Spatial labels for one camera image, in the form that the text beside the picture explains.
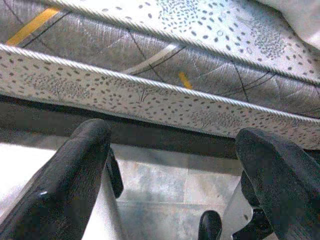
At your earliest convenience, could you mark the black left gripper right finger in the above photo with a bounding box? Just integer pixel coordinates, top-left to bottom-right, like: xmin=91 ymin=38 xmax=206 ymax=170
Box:
xmin=235 ymin=127 xmax=320 ymax=240

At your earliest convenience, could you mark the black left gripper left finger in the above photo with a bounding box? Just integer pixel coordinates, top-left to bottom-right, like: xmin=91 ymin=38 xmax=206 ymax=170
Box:
xmin=0 ymin=118 xmax=113 ymax=240

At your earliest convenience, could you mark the grey robot right leg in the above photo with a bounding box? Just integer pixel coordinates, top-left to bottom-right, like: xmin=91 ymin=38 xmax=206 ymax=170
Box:
xmin=198 ymin=172 xmax=276 ymax=240

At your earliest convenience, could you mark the grey patterned quilted mattress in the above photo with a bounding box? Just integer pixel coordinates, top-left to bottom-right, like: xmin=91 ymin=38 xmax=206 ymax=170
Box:
xmin=0 ymin=0 xmax=320 ymax=151

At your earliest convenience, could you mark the white printed pillow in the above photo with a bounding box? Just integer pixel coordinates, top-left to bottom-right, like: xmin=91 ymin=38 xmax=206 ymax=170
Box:
xmin=257 ymin=0 xmax=320 ymax=50

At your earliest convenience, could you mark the dark bed frame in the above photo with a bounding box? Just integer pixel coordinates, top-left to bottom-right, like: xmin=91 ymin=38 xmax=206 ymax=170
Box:
xmin=0 ymin=94 xmax=320 ymax=163

